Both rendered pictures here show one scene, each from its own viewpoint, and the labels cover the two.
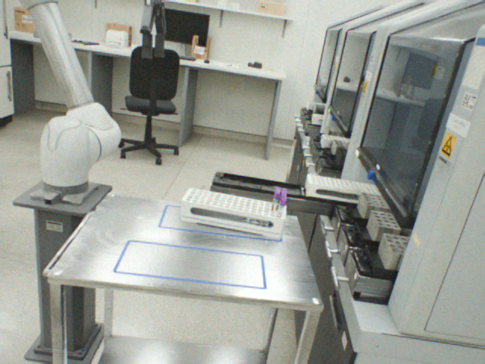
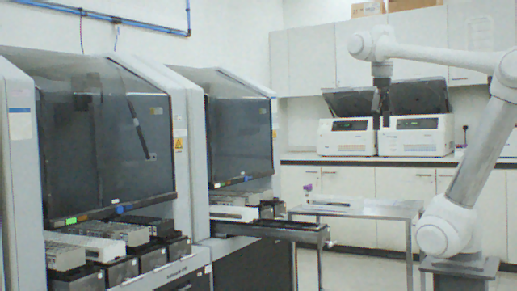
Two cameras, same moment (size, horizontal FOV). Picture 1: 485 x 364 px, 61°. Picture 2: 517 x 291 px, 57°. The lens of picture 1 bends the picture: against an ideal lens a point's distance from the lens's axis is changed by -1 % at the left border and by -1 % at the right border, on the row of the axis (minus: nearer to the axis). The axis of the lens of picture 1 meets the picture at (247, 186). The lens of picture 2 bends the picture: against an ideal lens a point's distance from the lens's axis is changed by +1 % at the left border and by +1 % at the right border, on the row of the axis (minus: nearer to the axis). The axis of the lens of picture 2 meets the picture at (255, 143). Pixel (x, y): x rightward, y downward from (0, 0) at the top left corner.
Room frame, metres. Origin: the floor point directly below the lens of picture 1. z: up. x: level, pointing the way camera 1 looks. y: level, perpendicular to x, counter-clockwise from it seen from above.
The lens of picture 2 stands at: (3.32, 0.94, 1.29)
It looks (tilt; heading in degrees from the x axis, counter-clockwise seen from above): 3 degrees down; 211
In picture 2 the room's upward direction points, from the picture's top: 2 degrees counter-clockwise
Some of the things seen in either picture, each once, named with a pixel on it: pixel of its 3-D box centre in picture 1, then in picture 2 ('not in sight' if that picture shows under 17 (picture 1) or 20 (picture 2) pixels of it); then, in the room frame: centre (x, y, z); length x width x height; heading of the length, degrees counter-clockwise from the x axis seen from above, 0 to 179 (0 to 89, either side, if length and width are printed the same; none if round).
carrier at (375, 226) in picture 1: (375, 227); (252, 200); (1.16, -0.40, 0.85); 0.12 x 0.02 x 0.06; 0
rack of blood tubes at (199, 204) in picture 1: (233, 212); (332, 202); (1.10, 0.03, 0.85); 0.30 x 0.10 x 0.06; 87
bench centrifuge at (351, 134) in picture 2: not in sight; (354, 121); (-1.14, -0.64, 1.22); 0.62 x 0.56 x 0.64; 178
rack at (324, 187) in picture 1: (345, 192); (227, 214); (1.46, -0.36, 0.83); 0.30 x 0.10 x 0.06; 90
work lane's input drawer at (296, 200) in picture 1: (295, 198); (259, 228); (1.46, -0.19, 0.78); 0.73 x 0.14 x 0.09; 90
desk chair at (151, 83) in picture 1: (151, 101); not in sight; (3.91, 1.03, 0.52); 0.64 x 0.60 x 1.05; 20
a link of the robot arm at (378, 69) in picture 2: not in sight; (381, 70); (1.35, 0.37, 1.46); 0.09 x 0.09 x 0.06
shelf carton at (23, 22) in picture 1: (28, 20); not in sight; (4.80, 2.71, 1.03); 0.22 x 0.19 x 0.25; 91
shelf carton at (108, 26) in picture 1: (118, 35); not in sight; (4.85, 1.70, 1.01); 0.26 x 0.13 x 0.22; 91
